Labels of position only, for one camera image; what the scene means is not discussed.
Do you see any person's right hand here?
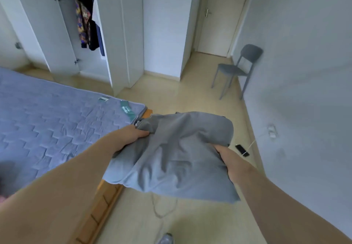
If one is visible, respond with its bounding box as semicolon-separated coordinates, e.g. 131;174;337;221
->
212;143;258;186

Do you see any person's left hand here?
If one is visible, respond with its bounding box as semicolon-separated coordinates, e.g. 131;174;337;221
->
107;123;151;156

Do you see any grey button-up shirt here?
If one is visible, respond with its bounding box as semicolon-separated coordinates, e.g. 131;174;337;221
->
103;111;242;204

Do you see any blue quilted mattress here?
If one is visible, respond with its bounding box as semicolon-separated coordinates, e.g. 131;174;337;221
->
0;66;154;244

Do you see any blue garment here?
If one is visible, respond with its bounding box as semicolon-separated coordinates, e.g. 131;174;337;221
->
96;22;106;58

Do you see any white wardrobe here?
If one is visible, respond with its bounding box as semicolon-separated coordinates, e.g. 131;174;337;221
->
0;0;204;97

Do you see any black garment with print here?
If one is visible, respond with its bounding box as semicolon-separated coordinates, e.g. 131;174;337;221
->
74;0;101;52

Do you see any person's right forearm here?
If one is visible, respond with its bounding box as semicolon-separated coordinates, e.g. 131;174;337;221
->
236;170;352;244

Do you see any person's left forearm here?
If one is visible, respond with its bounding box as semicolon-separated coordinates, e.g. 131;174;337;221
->
0;137;124;244

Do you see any person's grey shoe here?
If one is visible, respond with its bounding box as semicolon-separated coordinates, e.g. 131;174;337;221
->
156;232;176;244

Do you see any black charger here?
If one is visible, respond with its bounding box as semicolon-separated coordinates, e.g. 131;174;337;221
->
235;144;251;158

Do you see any white power socket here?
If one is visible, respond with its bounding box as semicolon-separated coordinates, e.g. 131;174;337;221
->
266;122;278;140

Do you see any grey chair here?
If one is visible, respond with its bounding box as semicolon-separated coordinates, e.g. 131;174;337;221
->
210;44;264;100

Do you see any white room door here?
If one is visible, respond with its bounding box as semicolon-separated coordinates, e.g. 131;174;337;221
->
191;0;259;58

